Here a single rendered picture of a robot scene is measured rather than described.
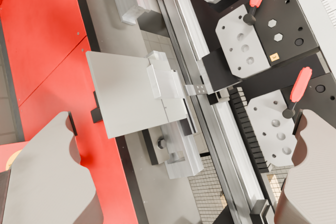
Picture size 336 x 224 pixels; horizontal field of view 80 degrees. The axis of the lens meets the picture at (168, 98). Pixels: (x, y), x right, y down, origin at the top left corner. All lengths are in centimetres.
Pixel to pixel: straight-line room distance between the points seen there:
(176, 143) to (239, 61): 29
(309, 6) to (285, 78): 56
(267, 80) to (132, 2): 67
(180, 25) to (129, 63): 47
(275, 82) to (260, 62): 55
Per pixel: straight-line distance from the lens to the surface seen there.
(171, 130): 61
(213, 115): 82
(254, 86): 104
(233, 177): 86
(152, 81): 51
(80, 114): 75
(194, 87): 68
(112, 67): 46
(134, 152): 59
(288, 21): 48
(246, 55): 48
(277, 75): 102
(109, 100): 42
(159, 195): 64
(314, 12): 48
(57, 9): 90
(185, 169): 62
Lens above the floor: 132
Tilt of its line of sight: 36 degrees down
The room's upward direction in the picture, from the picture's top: 65 degrees clockwise
